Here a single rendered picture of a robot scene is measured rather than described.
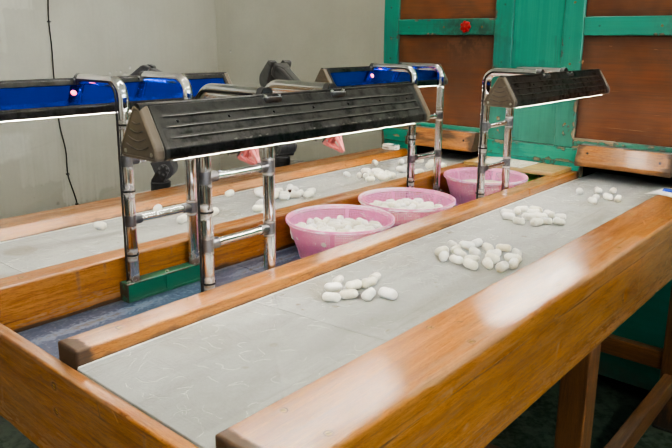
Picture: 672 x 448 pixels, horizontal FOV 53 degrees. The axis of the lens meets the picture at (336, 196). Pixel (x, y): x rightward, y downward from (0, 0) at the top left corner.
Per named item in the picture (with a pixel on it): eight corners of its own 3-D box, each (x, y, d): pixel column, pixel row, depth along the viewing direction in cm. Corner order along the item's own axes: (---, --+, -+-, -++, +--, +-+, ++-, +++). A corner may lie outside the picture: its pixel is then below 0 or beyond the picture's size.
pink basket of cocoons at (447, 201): (344, 239, 179) (344, 204, 177) (373, 215, 203) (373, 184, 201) (444, 250, 170) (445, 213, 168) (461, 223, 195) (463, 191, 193)
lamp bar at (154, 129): (120, 156, 89) (116, 101, 87) (397, 118, 135) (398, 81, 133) (155, 163, 84) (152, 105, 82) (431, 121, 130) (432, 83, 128)
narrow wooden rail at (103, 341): (62, 408, 100) (56, 340, 97) (561, 200, 233) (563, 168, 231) (81, 422, 96) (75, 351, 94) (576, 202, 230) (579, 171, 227)
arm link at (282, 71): (322, 94, 241) (284, 54, 261) (300, 95, 237) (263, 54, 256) (314, 123, 248) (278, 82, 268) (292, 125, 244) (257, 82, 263)
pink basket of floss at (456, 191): (450, 213, 206) (452, 183, 204) (436, 194, 232) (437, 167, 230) (537, 213, 207) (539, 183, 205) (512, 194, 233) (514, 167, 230)
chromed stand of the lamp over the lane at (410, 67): (360, 203, 218) (362, 62, 208) (396, 193, 233) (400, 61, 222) (408, 213, 206) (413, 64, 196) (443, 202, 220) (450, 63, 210)
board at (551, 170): (463, 164, 238) (463, 160, 238) (484, 158, 249) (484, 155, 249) (553, 176, 217) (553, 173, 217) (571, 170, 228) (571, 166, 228)
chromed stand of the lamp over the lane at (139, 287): (79, 281, 146) (62, 73, 136) (157, 259, 161) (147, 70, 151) (128, 303, 134) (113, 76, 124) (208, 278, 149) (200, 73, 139)
